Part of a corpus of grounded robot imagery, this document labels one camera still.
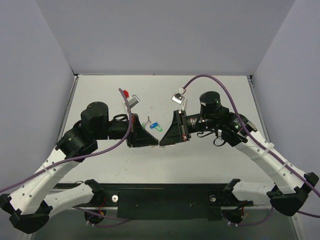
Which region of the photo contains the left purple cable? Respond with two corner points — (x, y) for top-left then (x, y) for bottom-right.
(0, 87), (133, 195)

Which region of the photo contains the purple cable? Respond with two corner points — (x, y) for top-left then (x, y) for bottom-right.
(0, 87), (133, 195)
(183, 74), (320, 216)

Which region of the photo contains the silver key upper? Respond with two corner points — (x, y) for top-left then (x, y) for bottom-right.
(146, 116), (152, 125)

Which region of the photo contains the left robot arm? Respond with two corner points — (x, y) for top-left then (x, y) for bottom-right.
(0, 101), (159, 234)

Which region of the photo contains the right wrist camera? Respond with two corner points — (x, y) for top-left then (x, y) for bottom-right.
(171, 87), (187, 111)

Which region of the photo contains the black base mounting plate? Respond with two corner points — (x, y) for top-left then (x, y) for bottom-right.
(49, 183), (273, 222)

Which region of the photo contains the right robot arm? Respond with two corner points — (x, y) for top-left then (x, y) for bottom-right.
(159, 91), (319, 217)

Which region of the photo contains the blue key tag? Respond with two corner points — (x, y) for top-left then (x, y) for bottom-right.
(149, 122), (159, 129)

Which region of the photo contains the green key tag right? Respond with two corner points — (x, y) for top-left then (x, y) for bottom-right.
(154, 125), (163, 132)

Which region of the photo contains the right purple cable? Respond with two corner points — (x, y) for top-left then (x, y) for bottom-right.
(183, 74), (320, 216)

